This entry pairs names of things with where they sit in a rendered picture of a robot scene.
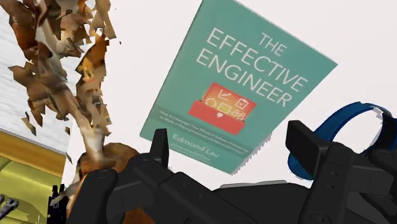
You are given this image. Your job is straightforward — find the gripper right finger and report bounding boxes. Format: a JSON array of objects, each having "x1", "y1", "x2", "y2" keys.
[{"x1": 285, "y1": 120, "x2": 397, "y2": 224}]

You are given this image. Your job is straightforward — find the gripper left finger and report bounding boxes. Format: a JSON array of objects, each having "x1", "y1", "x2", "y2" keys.
[{"x1": 66, "y1": 128, "x2": 258, "y2": 224}]

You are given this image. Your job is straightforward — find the blue headphones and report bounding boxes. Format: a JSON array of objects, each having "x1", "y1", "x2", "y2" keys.
[{"x1": 287, "y1": 101, "x2": 397, "y2": 181}]

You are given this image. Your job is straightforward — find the teal book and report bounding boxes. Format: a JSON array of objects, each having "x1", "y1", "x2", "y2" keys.
[{"x1": 139, "y1": 0, "x2": 338, "y2": 175}]

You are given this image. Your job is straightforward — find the brown dried plant in pot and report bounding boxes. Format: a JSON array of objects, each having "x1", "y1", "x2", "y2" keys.
[{"x1": 0, "y1": 0, "x2": 156, "y2": 224}]

